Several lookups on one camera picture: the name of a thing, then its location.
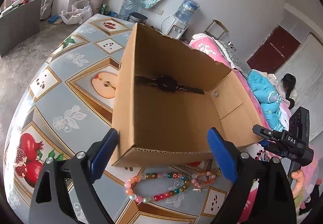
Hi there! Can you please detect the right hand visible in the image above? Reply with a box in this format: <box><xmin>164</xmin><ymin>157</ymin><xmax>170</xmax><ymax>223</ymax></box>
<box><xmin>291</xmin><ymin>169</ymin><xmax>305</xmax><ymax>199</ymax></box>

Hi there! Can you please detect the grey rice cooker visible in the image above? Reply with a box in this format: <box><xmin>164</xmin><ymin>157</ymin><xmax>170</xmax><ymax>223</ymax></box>
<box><xmin>127</xmin><ymin>12</ymin><xmax>148</xmax><ymax>24</ymax></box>

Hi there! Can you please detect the dark red door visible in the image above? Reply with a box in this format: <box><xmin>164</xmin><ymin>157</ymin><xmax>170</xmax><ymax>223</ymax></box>
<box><xmin>247</xmin><ymin>26</ymin><xmax>300</xmax><ymax>74</ymax></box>

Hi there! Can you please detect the white water dispenser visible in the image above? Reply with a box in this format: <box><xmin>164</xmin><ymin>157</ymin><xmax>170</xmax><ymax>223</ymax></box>
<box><xmin>161</xmin><ymin>15</ymin><xmax>188</xmax><ymax>39</ymax></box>

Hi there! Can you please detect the fruit print tablecloth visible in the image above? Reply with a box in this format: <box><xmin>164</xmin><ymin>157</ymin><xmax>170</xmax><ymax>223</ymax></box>
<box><xmin>3</xmin><ymin>14</ymin><xmax>231</xmax><ymax>223</ymax></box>

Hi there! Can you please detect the grey cabinet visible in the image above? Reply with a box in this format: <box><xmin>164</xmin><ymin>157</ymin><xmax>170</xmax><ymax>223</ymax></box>
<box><xmin>0</xmin><ymin>0</ymin><xmax>41</xmax><ymax>57</ymax></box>

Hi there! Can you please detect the brown cardboard box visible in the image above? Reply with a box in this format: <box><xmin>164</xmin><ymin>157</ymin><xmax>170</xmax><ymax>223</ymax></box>
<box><xmin>109</xmin><ymin>24</ymin><xmax>265</xmax><ymax>167</ymax></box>

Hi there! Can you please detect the blue folded quilt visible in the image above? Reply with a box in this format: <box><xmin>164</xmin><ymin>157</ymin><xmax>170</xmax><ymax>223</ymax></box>
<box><xmin>247</xmin><ymin>70</ymin><xmax>288</xmax><ymax>132</ymax></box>

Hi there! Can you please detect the white plastic bag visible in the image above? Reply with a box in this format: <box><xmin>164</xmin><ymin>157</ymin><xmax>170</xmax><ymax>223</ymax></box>
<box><xmin>60</xmin><ymin>0</ymin><xmax>92</xmax><ymax>25</ymax></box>

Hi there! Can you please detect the clear empty water bottle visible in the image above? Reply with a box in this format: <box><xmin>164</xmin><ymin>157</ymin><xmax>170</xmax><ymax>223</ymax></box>
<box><xmin>118</xmin><ymin>0</ymin><xmax>140</xmax><ymax>20</ymax></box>

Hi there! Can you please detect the blue water jug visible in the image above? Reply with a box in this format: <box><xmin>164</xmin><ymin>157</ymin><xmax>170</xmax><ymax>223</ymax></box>
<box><xmin>174</xmin><ymin>0</ymin><xmax>199</xmax><ymax>23</ymax></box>

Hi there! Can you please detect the wooden chair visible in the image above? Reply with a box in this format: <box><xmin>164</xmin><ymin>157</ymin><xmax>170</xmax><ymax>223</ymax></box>
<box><xmin>203</xmin><ymin>19</ymin><xmax>229</xmax><ymax>40</ymax></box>

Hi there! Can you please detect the multicolour bead necklace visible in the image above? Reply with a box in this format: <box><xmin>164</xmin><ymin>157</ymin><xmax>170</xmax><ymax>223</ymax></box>
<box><xmin>123</xmin><ymin>168</ymin><xmax>223</xmax><ymax>204</ymax></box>

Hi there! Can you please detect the black wrist watch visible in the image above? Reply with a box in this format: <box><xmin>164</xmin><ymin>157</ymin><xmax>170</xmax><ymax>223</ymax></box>
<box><xmin>135</xmin><ymin>75</ymin><xmax>204</xmax><ymax>95</ymax></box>

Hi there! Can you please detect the grey lace pillow cover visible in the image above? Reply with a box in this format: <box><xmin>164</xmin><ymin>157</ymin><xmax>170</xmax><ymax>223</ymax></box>
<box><xmin>193</xmin><ymin>33</ymin><xmax>251</xmax><ymax>76</ymax></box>

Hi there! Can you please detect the green can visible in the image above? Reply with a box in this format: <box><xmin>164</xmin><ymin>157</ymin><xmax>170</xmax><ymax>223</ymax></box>
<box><xmin>100</xmin><ymin>3</ymin><xmax>107</xmax><ymax>15</ymax></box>

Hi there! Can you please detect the person with black hair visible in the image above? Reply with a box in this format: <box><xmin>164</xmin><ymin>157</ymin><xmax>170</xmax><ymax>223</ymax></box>
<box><xmin>281</xmin><ymin>73</ymin><xmax>297</xmax><ymax>110</ymax></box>

